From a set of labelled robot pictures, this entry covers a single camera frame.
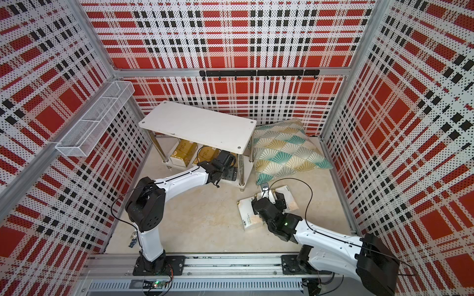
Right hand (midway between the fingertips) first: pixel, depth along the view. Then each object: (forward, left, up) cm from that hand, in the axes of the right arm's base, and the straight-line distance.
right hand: (268, 196), depth 83 cm
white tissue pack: (-8, +9, -5) cm, 13 cm away
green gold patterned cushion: (+24, -10, +5) cm, 26 cm away
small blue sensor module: (-15, +60, -8) cm, 62 cm away
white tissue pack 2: (-5, +2, +13) cm, 14 cm away
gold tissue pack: (+26, +44, +2) cm, 51 cm away
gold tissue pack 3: (+9, +14, +19) cm, 25 cm away
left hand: (+15, +19, -1) cm, 24 cm away
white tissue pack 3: (-1, -11, -5) cm, 12 cm away
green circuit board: (-32, +44, -8) cm, 55 cm away
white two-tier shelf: (+14, +32, +24) cm, 43 cm away
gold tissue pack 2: (+22, +31, +4) cm, 38 cm away
